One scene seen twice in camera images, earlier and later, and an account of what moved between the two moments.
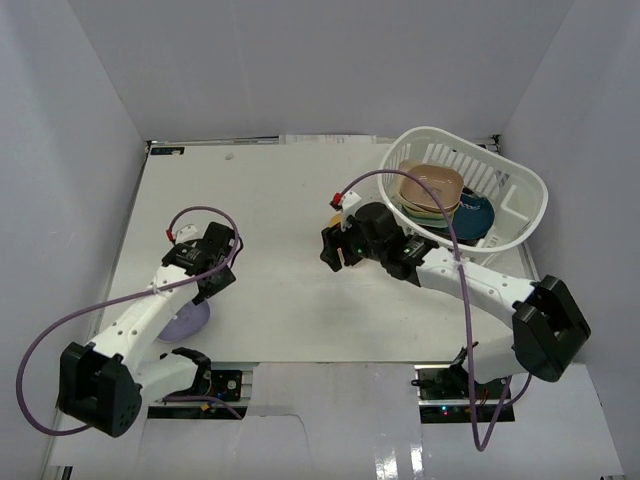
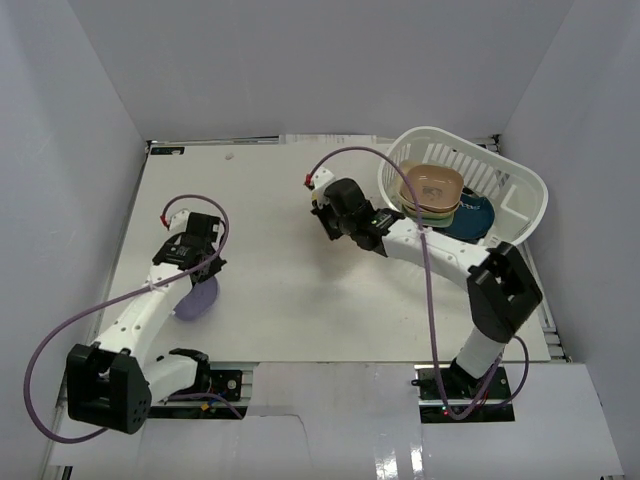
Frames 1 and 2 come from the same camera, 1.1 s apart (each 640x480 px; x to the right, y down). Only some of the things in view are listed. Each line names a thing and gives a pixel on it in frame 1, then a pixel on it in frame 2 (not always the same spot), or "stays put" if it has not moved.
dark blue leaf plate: [473, 218] stays put
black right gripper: [334, 239] -> [323, 214]
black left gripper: [214, 282] -> [210, 265]
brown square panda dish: [445, 181] stays put
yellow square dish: [430, 212] stays put
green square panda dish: [430, 221] stays put
